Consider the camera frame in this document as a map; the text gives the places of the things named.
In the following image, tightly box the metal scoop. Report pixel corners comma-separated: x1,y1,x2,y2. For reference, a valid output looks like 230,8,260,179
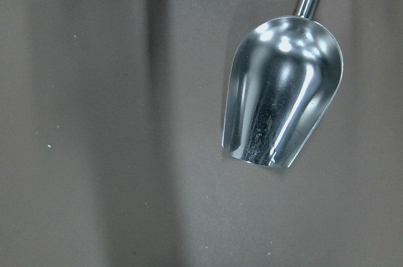
222,0,343,168

